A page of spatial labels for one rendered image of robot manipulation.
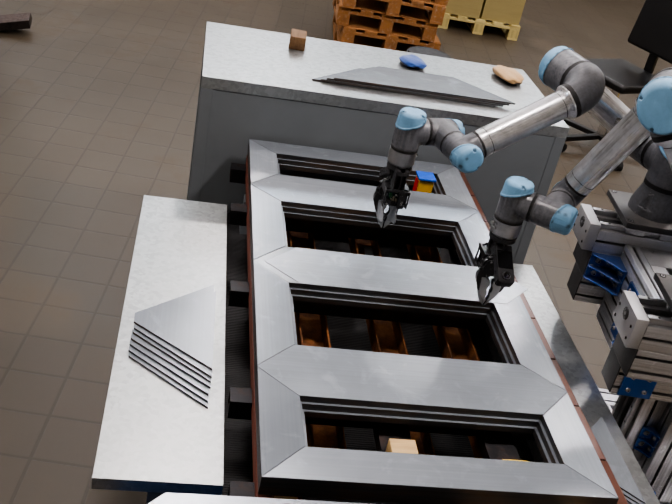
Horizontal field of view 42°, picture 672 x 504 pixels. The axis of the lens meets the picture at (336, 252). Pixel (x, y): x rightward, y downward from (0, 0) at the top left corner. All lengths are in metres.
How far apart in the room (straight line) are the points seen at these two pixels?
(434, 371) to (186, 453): 0.60
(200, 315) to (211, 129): 0.99
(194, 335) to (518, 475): 0.83
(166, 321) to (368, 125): 1.20
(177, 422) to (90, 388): 1.25
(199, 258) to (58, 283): 1.28
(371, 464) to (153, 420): 0.50
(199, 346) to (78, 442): 0.97
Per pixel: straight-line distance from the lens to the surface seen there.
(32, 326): 3.50
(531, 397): 2.13
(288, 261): 2.37
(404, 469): 1.83
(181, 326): 2.20
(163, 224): 2.68
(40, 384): 3.23
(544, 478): 1.93
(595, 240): 2.76
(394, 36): 6.70
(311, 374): 1.99
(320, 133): 3.08
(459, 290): 2.43
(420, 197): 2.88
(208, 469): 1.90
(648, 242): 2.81
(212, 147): 3.09
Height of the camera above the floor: 2.09
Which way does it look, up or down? 30 degrees down
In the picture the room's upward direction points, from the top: 12 degrees clockwise
